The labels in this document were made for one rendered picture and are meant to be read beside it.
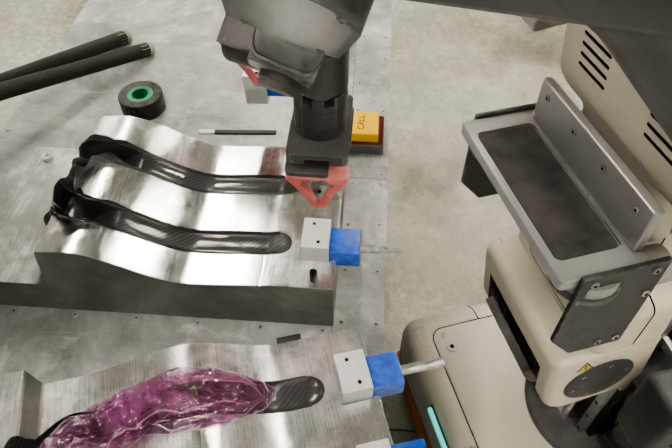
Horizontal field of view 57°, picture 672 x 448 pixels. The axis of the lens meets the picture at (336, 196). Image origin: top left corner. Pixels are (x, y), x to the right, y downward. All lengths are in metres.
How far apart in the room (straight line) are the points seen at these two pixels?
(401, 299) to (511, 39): 1.48
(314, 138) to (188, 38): 0.78
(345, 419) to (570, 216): 0.34
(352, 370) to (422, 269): 1.20
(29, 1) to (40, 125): 2.20
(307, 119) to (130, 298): 0.38
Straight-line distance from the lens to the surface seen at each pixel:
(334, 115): 0.63
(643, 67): 0.23
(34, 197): 1.02
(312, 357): 0.77
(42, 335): 0.94
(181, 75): 1.28
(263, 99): 1.01
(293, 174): 0.64
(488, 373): 1.44
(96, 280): 0.86
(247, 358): 0.76
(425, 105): 2.46
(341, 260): 0.81
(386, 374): 0.75
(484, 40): 2.88
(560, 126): 0.75
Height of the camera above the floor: 1.54
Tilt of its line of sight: 48 degrees down
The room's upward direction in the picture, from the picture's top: straight up
